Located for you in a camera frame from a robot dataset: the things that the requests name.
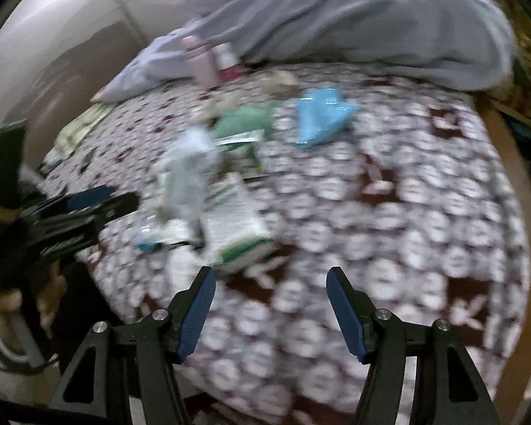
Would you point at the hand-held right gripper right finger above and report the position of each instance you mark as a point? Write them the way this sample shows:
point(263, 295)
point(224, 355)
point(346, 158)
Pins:
point(345, 314)

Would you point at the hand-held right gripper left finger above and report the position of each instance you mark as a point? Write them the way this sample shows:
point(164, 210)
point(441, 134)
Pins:
point(197, 314)

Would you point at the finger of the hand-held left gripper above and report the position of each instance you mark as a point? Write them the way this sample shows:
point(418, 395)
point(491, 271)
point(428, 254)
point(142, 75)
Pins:
point(115, 208)
point(90, 196)

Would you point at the green fluffy towel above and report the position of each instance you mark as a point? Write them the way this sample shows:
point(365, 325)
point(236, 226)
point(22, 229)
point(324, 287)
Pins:
point(243, 121)

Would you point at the blue cloth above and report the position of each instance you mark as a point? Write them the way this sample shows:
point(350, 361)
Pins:
point(321, 115)

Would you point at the person's left hand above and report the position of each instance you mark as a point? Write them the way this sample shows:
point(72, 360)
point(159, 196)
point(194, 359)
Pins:
point(48, 294)

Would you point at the blue white packet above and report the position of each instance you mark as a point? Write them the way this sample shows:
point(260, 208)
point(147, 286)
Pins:
point(155, 234)

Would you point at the green white striped cloth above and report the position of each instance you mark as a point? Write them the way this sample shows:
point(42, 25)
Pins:
point(77, 128)

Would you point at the clear plastic bag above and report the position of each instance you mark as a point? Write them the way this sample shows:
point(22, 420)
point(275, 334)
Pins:
point(186, 172)

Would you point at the large white green carton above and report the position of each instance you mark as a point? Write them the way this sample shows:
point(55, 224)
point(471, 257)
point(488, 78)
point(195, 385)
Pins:
point(234, 221)

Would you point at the small pink white wrapper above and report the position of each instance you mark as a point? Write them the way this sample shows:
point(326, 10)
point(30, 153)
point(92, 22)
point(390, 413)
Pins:
point(376, 177)

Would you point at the small white green box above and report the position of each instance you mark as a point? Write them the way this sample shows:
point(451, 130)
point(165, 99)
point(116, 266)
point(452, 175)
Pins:
point(241, 144)

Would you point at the crumpled beige paper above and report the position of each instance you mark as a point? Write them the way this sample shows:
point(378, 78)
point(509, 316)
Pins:
point(283, 83)
point(219, 108)

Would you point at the pink bottle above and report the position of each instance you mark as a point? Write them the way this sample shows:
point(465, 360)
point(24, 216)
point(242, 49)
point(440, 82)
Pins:
point(201, 64)

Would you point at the white red bottle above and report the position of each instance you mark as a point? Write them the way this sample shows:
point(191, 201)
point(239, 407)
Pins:
point(227, 59)

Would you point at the white pillow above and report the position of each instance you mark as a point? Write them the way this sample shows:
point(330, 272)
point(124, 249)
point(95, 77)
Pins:
point(358, 22)

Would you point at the brown wooden bed frame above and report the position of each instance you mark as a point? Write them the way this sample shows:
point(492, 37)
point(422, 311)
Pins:
point(517, 177)

